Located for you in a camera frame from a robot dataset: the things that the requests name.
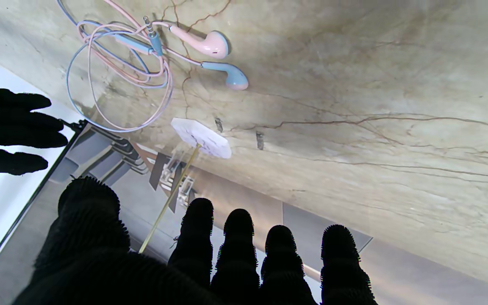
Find brown wooden conference table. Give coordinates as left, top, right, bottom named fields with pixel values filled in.
left=134, top=142, right=488, bottom=305

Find clear acrylic name holder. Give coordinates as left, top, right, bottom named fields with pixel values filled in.
left=178, top=176, right=196, bottom=208
left=159, top=155, right=181, bottom=191

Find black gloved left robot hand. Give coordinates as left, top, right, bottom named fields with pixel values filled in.
left=11, top=176, right=378, bottom=305

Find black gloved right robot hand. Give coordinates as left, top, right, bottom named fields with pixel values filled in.
left=0, top=83, right=69, bottom=175

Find dark upright desk monitor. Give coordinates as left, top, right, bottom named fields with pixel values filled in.
left=168, top=167, right=184, bottom=213
left=149, top=152, right=169, bottom=191

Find gold T rack marble base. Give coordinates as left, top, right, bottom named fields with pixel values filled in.
left=138, top=118, right=233, bottom=255

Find white thin cable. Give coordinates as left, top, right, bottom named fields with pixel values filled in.
left=55, top=0, right=250, bottom=133

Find dark grey office chair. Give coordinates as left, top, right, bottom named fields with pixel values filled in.
left=49, top=129, right=130, bottom=187

